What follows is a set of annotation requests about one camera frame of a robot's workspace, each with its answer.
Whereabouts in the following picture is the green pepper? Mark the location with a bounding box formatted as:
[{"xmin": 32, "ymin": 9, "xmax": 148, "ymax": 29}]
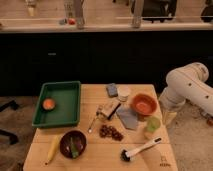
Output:
[{"xmin": 70, "ymin": 137, "xmax": 79, "ymax": 158}]

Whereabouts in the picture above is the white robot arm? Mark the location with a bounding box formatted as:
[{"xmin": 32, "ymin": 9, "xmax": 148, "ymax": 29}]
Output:
[{"xmin": 159, "ymin": 62, "xmax": 213, "ymax": 125}]

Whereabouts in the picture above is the green apple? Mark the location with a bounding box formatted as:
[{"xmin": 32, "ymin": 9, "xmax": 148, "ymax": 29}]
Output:
[{"xmin": 146, "ymin": 116, "xmax": 161, "ymax": 133}]

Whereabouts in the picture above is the orange bowl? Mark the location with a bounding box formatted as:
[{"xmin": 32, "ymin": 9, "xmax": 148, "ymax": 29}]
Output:
[{"xmin": 130, "ymin": 94, "xmax": 157, "ymax": 116}]

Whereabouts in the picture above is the grey cloth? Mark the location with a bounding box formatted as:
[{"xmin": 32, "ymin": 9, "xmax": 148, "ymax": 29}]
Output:
[{"xmin": 116, "ymin": 107, "xmax": 138, "ymax": 130}]

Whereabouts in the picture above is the white cup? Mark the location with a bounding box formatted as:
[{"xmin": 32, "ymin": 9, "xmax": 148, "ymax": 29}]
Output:
[{"xmin": 117, "ymin": 86, "xmax": 131, "ymax": 102}]

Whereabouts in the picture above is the blue sponge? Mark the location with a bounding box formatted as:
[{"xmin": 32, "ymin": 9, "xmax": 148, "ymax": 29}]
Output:
[{"xmin": 106, "ymin": 83, "xmax": 118, "ymax": 97}]

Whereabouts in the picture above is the bunch of dark grapes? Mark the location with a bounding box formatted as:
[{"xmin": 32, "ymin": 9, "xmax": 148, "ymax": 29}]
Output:
[{"xmin": 99, "ymin": 125, "xmax": 124, "ymax": 141}]

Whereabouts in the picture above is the small cardboard box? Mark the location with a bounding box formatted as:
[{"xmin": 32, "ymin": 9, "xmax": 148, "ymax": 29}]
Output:
[{"xmin": 101, "ymin": 100, "xmax": 121, "ymax": 120}]

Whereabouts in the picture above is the metal spoon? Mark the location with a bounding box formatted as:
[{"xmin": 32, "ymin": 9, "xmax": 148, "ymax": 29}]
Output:
[{"xmin": 87, "ymin": 105, "xmax": 103, "ymax": 134}]

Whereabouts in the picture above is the dark brown bowl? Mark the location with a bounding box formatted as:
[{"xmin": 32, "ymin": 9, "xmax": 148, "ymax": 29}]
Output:
[{"xmin": 60, "ymin": 130, "xmax": 87, "ymax": 159}]

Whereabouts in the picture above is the green plastic tray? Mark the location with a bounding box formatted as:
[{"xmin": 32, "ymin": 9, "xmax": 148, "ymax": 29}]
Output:
[{"xmin": 32, "ymin": 81, "xmax": 81, "ymax": 128}]

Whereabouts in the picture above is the yellow banana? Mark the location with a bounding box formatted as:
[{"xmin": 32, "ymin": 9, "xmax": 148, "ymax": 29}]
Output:
[{"xmin": 45, "ymin": 135, "xmax": 61, "ymax": 165}]

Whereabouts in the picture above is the orange fruit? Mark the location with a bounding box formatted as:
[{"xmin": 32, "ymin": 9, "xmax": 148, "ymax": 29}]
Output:
[{"xmin": 42, "ymin": 98, "xmax": 56, "ymax": 110}]

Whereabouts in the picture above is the red object on counter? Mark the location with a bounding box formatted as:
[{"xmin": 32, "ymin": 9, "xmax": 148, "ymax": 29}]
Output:
[{"xmin": 68, "ymin": 18, "xmax": 76, "ymax": 25}]

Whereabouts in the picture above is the black office chair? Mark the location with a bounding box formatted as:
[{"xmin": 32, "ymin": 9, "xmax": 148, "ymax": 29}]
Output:
[{"xmin": 0, "ymin": 99, "xmax": 20, "ymax": 146}]

